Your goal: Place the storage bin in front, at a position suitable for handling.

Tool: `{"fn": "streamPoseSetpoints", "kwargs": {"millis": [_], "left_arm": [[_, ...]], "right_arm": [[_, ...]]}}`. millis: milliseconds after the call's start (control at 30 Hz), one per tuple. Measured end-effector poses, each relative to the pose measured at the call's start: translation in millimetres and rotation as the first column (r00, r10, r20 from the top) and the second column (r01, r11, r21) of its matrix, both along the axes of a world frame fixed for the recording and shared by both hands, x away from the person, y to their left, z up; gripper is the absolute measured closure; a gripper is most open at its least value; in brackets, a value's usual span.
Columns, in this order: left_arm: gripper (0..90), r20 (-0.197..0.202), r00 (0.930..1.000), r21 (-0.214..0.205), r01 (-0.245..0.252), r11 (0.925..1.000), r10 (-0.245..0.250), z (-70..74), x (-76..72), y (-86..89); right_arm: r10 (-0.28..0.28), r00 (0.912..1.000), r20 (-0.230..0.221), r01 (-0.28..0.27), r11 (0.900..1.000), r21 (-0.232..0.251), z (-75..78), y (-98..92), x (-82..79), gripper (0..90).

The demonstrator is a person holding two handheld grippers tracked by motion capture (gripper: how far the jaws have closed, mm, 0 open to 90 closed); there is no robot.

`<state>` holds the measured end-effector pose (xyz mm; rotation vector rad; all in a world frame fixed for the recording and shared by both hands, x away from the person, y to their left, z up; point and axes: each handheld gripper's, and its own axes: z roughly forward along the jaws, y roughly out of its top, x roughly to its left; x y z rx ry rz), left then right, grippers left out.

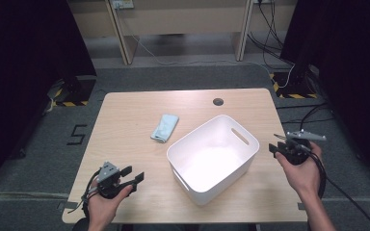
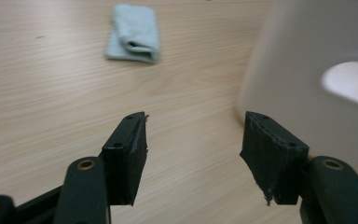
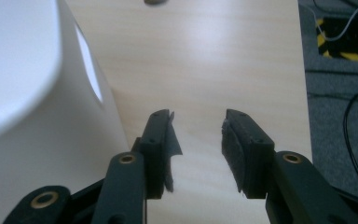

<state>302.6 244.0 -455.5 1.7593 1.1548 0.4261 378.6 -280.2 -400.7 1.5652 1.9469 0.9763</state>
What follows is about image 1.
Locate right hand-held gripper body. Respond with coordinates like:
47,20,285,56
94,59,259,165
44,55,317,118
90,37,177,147
277,129,328,167

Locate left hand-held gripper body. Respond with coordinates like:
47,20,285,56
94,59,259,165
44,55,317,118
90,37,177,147
91,161,136,200

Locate white plastic storage bin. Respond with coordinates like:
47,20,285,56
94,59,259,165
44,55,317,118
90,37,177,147
166,114,261,207

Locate person's right hand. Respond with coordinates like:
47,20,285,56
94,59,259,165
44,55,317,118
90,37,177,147
275,141,324,201

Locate person's left hand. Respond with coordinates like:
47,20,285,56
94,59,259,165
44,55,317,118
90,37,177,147
86,184,135,226

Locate black stand base hazard stripes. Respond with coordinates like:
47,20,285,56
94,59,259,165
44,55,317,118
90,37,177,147
47,74,98,108
269,64,320,100

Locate black chair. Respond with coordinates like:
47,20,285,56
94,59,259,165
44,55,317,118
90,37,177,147
71,217,91,231

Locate dark curtain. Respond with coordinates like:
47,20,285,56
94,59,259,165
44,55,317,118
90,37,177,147
0,0,98,196
279,0,370,193

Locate beige desk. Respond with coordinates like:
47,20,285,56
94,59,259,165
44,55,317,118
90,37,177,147
66,0,299,66

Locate white power socket strip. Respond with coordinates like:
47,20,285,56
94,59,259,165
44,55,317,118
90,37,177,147
111,0,135,11

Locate left hand-held gripper cable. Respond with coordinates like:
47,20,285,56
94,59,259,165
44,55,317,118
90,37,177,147
66,168,103,222

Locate hand-held gripper cable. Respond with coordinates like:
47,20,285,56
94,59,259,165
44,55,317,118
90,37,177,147
307,149,329,200
66,168,103,222

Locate right hand-held gripper cable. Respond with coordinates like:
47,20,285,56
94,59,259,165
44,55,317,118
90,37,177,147
307,149,329,200

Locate long black floor cable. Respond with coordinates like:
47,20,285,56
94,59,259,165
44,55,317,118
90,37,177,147
299,102,370,231

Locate bundle of black cables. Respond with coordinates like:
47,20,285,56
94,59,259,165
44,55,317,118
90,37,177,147
246,0,296,69

